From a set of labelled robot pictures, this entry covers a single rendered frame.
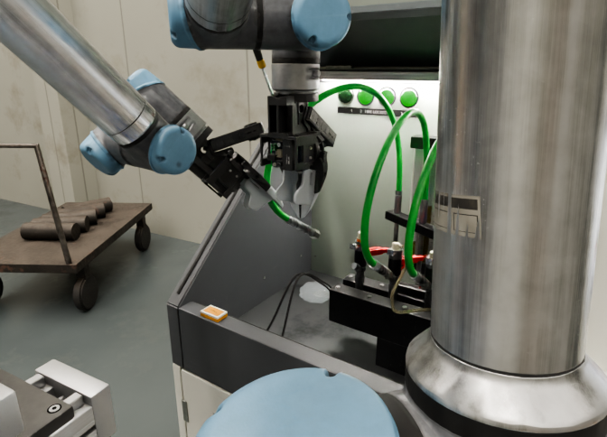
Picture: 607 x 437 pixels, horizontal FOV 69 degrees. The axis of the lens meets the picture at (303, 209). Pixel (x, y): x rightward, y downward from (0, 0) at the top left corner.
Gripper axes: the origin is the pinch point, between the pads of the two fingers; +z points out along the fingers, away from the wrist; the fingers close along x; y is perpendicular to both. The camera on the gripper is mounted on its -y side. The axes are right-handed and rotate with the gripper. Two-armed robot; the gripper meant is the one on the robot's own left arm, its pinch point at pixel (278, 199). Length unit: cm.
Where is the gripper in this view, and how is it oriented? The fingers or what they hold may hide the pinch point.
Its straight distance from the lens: 91.3
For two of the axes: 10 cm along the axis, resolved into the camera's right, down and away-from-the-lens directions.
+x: 3.4, 0.6, -9.4
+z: 7.0, 6.5, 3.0
